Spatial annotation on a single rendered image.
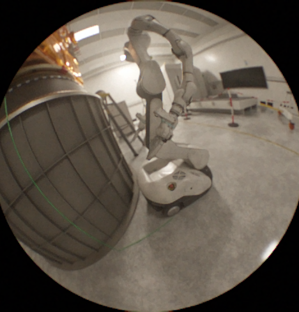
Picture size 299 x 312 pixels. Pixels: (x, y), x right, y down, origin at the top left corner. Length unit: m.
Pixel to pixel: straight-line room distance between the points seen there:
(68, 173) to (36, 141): 0.28
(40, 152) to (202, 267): 1.17
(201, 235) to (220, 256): 0.23
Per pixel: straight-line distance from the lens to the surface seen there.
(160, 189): 0.67
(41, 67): 1.27
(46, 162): 0.69
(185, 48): 0.67
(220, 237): 0.87
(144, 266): 0.88
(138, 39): 0.86
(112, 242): 1.02
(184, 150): 0.76
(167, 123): 0.48
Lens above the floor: 0.82
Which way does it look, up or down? 25 degrees down
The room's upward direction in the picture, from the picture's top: 20 degrees counter-clockwise
